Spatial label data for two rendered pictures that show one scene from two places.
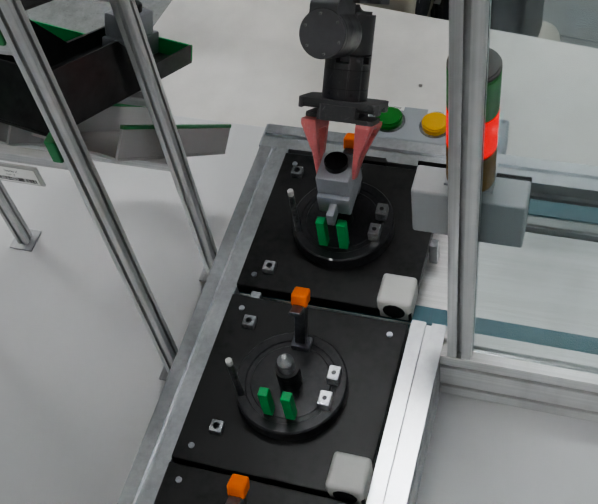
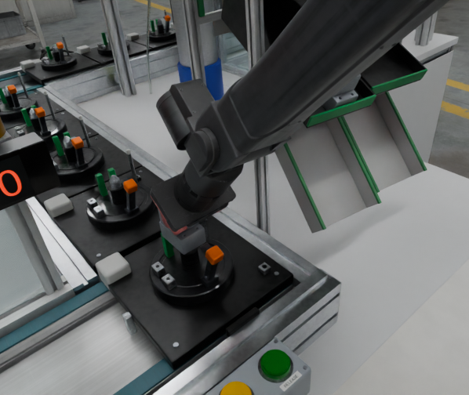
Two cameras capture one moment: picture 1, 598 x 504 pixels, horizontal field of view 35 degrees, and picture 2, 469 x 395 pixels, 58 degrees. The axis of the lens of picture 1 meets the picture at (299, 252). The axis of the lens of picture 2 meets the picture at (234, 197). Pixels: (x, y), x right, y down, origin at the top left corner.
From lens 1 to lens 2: 1.32 m
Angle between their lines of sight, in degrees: 76
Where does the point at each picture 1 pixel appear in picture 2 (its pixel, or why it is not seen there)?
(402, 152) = (233, 356)
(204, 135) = (301, 190)
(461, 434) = not seen: hidden behind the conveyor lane
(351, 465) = (57, 202)
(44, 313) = not seen: hidden behind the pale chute
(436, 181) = (19, 141)
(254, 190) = (275, 248)
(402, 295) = (104, 262)
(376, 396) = (77, 233)
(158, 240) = (313, 236)
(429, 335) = (78, 277)
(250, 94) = (446, 345)
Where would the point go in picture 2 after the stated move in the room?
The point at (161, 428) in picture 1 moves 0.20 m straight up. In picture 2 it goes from (162, 169) to (146, 90)
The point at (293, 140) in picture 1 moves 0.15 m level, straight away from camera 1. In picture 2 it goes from (307, 289) to (406, 318)
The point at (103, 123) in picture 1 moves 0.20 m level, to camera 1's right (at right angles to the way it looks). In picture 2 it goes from (339, 141) to (308, 201)
